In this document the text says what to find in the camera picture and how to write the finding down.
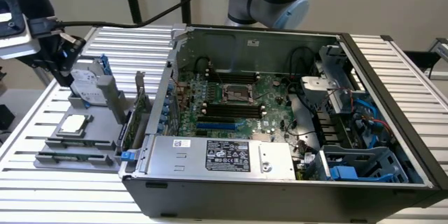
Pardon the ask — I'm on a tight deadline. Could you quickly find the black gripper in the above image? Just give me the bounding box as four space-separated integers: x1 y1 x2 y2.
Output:
17 0 86 87

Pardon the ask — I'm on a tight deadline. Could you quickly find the green RAM stick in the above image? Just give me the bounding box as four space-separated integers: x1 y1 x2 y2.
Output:
41 151 106 162

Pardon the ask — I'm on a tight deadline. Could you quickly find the black RAM slot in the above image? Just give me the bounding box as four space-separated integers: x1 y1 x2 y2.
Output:
206 71 258 76
206 77 258 81
201 113 264 119
206 73 258 78
201 110 264 115
206 79 258 84
201 103 264 109
201 106 264 112

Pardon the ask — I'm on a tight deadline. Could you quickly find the silver hard disk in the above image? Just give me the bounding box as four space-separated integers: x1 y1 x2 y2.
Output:
69 60 108 107

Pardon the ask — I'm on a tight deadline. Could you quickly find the silver CPU chip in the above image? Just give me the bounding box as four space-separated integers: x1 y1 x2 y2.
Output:
54 114 94 138

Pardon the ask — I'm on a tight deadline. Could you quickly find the small black box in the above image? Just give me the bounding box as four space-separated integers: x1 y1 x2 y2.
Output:
0 104 17 131

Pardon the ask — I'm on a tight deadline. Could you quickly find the grey parts rack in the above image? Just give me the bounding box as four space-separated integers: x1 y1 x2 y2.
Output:
33 74 133 168

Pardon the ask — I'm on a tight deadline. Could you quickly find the green graphics card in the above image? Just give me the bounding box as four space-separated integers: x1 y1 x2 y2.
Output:
117 70 152 154

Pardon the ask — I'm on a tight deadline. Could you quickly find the blue case latch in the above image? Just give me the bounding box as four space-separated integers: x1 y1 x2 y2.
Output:
120 149 146 162

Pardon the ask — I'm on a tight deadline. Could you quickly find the long black expansion slot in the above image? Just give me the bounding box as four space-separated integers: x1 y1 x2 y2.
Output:
197 115 236 125

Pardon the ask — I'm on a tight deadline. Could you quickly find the blue expansion slot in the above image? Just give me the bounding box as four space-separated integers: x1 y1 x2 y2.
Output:
194 122 236 132

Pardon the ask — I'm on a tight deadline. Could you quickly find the CPU socket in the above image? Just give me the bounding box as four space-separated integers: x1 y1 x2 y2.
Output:
217 83 260 104

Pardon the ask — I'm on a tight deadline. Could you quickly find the silver power supply unit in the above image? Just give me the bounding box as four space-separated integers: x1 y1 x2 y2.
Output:
138 135 298 182

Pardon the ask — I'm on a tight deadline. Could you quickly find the green motherboard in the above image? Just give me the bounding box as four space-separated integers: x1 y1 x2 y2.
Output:
173 72 305 157

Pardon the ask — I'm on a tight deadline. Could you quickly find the grey metal disk bay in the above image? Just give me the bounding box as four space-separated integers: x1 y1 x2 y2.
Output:
300 45 365 115

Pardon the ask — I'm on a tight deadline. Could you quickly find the black open PC case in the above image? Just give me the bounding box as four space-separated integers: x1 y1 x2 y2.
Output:
117 23 448 220

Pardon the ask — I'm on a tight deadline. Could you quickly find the grey blue drive cage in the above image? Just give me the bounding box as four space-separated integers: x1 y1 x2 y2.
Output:
318 144 410 183

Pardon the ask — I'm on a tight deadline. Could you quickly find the white grey wrist camera box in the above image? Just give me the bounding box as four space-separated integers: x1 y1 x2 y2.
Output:
0 11 40 60

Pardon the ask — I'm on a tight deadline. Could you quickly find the blue disk carrier bracket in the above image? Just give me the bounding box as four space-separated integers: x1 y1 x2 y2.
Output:
98 54 110 78

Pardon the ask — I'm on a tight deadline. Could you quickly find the black camera cable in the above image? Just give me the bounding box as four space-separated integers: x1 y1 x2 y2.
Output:
28 0 218 39

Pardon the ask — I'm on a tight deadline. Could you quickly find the black power wire loop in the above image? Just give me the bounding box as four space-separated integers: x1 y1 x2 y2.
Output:
193 56 212 78
288 46 316 78

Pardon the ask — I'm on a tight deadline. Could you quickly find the blue data wire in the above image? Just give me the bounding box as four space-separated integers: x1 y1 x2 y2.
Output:
349 97 397 157

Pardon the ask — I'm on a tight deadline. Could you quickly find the red wire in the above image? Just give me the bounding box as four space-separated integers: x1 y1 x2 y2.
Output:
372 119 389 137

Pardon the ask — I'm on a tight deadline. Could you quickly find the aluminium frame profile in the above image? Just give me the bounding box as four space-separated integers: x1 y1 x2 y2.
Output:
424 37 448 80

